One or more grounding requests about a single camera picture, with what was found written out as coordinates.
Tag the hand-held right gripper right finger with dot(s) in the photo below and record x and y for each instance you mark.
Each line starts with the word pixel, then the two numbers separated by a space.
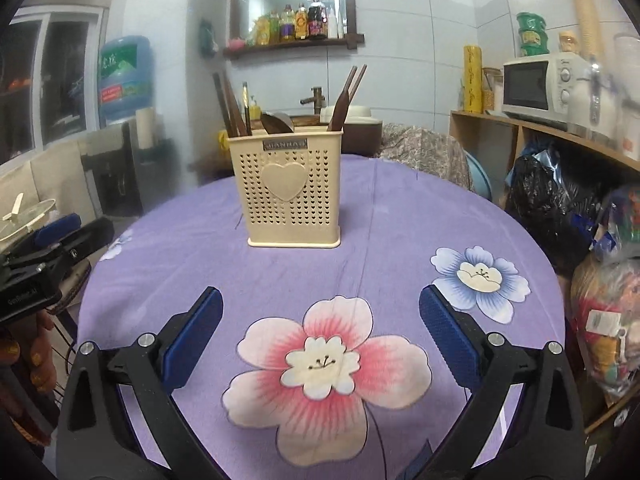
pixel 447 342

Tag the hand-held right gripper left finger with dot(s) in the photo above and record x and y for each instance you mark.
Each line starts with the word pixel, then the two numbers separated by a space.
pixel 192 345

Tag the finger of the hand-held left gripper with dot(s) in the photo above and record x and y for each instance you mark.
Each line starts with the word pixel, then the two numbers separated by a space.
pixel 57 227
pixel 87 242

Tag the cream perforated cutlery holder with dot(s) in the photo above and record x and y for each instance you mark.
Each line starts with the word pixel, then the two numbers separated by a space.
pixel 320 200

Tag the brown wooden chopstick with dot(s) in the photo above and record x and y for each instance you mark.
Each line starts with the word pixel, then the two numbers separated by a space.
pixel 340 105
pixel 231 102
pixel 221 97
pixel 356 85
pixel 239 122

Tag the black chopstick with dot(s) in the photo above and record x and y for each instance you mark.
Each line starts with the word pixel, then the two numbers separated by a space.
pixel 247 110

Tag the person's left hand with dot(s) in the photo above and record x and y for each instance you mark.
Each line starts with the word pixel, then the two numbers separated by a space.
pixel 32 355

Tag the grey water dispenser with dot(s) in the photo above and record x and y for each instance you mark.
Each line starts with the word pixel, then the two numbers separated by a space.
pixel 115 175

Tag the paper cup dispenser tube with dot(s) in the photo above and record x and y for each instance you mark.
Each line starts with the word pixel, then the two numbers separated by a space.
pixel 145 127

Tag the sliding window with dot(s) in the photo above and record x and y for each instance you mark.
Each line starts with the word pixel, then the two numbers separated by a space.
pixel 50 75

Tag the blue water jug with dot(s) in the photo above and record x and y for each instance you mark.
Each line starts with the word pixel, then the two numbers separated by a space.
pixel 125 80

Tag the colourful plastic bag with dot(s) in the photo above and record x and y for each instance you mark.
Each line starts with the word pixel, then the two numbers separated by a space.
pixel 610 320

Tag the blue plastic basin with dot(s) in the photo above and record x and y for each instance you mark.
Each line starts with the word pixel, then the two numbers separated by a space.
pixel 480 175

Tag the black plastic bag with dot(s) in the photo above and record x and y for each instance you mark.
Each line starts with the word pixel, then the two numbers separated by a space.
pixel 550 205

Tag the patterned cloth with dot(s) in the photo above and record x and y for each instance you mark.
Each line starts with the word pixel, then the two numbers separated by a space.
pixel 430 155

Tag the yellow soap pump bottle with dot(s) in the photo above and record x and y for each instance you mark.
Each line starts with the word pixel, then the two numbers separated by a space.
pixel 255 109

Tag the wooden shelf unit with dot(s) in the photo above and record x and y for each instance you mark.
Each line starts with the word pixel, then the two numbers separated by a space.
pixel 485 130

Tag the brown bin white lid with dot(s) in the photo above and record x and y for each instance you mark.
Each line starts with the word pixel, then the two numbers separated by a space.
pixel 357 132

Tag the green hanging pouch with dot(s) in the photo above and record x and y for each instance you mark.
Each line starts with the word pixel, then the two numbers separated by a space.
pixel 208 37

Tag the pink apple ornament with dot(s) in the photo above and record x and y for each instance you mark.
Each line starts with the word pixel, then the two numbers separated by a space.
pixel 237 44

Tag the woven pattern wash basin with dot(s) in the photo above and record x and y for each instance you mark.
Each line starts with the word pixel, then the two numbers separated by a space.
pixel 307 121

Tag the glass jar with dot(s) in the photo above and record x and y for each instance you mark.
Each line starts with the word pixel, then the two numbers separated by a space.
pixel 492 90

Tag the yellow roll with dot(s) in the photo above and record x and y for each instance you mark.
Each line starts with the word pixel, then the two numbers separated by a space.
pixel 472 80

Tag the white microwave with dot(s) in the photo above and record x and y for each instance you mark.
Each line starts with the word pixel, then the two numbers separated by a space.
pixel 530 87

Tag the bronze faucet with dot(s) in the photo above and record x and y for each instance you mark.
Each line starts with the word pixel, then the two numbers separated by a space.
pixel 315 100

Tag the yellow pouch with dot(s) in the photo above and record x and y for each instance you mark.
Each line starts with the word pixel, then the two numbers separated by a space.
pixel 261 32

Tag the white electric kettle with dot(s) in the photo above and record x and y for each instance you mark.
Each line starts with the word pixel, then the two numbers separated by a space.
pixel 597 105

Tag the green bottle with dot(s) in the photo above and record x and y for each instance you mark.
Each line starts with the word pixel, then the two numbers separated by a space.
pixel 275 30

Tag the stack of white containers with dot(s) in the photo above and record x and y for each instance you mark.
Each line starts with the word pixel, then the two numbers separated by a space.
pixel 630 100

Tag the amber sauce bottle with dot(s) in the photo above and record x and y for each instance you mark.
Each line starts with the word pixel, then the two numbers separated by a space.
pixel 301 25

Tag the green noodle cup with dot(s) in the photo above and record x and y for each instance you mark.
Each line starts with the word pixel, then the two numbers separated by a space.
pixel 535 44
pixel 532 22

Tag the dark soy sauce bottle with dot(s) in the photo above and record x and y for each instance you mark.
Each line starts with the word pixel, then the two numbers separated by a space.
pixel 316 22

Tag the beige jar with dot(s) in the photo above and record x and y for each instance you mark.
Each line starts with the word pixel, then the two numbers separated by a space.
pixel 569 42

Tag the white plastic bottle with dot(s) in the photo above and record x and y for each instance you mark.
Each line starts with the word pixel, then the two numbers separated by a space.
pixel 332 25

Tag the wooden framed mirror shelf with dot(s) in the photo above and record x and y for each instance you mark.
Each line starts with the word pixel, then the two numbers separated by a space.
pixel 352 10

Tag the tall paper cup stack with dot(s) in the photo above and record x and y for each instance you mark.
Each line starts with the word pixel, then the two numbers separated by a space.
pixel 585 10

